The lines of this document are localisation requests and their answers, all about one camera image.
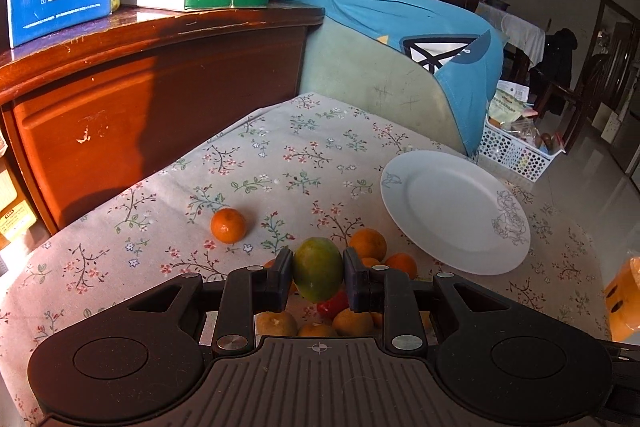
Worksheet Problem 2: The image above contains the dark wooden chair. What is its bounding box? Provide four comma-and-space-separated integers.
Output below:
533, 53, 611, 154

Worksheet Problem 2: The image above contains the white perforated basket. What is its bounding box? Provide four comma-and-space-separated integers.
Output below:
476, 120, 565, 183

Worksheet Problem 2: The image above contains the tangerine top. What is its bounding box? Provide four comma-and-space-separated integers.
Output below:
348, 228, 387, 261

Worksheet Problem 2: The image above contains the pale green sofa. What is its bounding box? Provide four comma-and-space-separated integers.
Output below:
299, 17, 465, 153

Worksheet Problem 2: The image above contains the brown kiwi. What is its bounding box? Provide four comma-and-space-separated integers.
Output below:
297, 322, 337, 338
256, 311, 298, 337

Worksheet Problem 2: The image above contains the orange plastic bag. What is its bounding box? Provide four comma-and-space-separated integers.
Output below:
604, 257, 640, 343

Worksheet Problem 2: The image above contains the large orange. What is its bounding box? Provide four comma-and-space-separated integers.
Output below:
332, 309, 374, 337

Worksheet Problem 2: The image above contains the small green fruit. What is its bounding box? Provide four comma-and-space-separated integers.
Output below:
293, 237, 343, 303

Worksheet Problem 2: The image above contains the red cherry tomato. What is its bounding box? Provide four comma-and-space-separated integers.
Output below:
316, 289, 349, 322

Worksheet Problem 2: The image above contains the floral tablecloth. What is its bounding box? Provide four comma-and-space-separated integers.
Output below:
1, 94, 610, 426

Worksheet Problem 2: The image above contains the lone small tangerine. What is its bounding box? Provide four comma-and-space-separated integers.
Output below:
210, 208, 247, 244

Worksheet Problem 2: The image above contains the red wooden cabinet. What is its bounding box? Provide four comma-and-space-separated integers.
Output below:
1, 3, 324, 233

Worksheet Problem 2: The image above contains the white floral plate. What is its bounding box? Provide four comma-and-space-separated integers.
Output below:
380, 150, 530, 275

